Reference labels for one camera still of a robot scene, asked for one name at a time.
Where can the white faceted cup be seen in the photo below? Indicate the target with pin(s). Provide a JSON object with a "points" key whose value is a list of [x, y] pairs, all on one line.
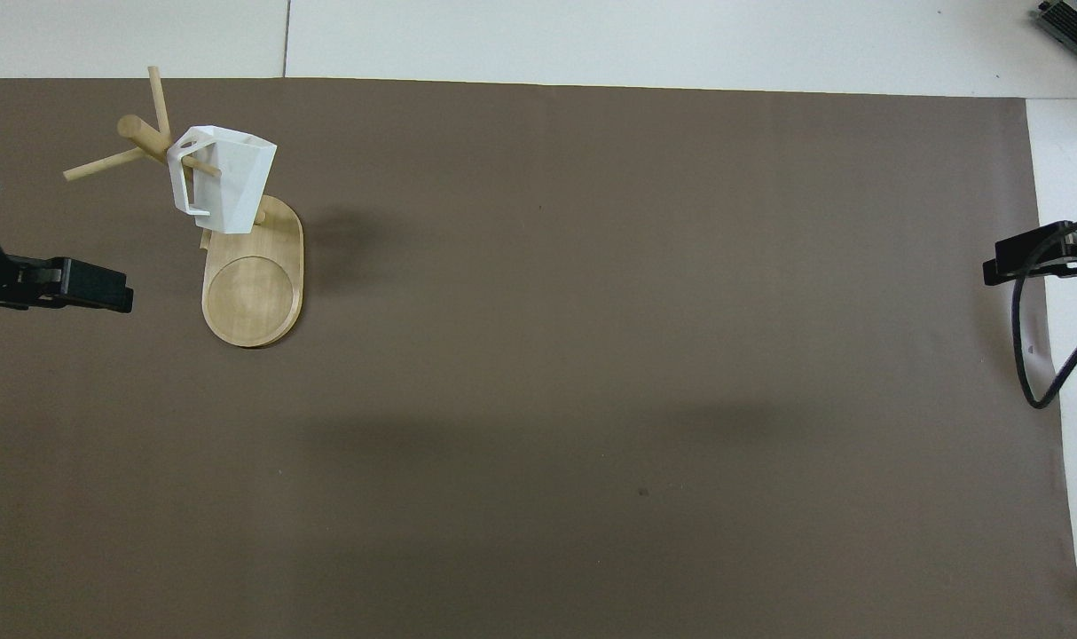
{"points": [[235, 182]]}

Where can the wooden cup rack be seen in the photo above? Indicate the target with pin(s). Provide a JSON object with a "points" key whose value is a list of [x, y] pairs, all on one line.
{"points": [[253, 293]]}

